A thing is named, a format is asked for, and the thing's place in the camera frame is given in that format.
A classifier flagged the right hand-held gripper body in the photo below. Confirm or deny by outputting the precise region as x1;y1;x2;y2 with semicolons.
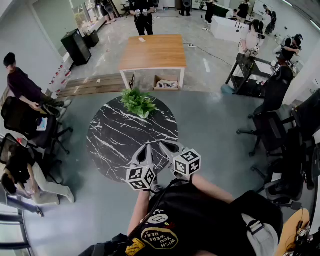
169;147;202;181

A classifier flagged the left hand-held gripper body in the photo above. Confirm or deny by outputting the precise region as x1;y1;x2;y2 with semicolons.
125;160;158;192

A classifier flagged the green plant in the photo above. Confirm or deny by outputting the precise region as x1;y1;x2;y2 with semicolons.
119;87;158;120

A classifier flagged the person's left forearm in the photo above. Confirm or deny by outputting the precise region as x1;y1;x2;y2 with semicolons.
127;189;152;236

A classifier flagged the person's right forearm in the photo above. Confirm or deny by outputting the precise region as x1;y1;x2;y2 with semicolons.
191;173;235;205

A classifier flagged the black marble round table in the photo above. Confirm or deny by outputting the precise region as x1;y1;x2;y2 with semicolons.
86;95;179;183

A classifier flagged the person's black printed shirt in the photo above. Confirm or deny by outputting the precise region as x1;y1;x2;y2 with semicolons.
78;179;285;256

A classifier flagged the open cardboard box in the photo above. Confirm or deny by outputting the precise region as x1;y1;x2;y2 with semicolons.
152;74;181;92

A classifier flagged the teal bin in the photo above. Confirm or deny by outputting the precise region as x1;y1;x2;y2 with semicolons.
220;84;236;96

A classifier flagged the wooden floor platform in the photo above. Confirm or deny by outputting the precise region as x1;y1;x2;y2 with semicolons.
56;72;135;99

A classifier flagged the wooden table with white legs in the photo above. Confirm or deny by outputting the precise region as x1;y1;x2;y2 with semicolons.
118;34;188;90

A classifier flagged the blue and white booklet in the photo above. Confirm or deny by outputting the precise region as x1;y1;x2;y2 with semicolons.
36;117;49;132

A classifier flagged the black metal rack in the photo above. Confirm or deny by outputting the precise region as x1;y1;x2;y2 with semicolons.
224;53;277;98

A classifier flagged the black office chair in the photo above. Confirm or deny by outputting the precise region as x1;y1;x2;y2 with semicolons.
236;65;295;158
0;133;63;186
250;129;316;210
0;96;74;155

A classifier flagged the group of water bottles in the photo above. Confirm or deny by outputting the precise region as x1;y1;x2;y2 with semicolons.
48;62;73;94

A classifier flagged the tall black cabinet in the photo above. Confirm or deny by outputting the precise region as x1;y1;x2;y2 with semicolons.
60;28;93;67

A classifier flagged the orange round table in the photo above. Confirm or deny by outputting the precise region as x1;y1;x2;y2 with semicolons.
275;208;311;256

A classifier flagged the low black box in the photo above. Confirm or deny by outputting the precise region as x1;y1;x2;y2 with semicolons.
83;29;101;49

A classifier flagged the white counter with black taps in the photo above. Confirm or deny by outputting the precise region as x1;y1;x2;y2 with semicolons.
210;15;251;44

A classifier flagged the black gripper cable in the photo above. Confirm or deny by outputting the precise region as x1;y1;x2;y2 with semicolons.
126;178;192;240

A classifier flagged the grey bag strap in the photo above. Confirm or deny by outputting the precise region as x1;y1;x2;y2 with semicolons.
240;212;279;256

